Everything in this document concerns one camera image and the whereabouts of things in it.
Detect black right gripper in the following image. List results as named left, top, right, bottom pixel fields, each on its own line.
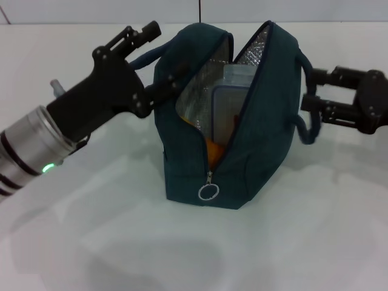
left=301, top=65, right=388, bottom=136

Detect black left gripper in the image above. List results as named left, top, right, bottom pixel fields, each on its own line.
left=45, top=20, right=189, bottom=143

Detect clear plastic food container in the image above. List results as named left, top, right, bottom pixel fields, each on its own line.
left=210, top=63, right=258, bottom=146

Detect dark teal insulated bag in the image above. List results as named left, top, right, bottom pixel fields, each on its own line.
left=129, top=20, right=322, bottom=210

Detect yellow banana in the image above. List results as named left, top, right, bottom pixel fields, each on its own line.
left=178, top=115, right=227, bottom=170

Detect left gripper silver stub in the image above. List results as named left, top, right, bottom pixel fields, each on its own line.
left=50, top=79, right=65, bottom=98

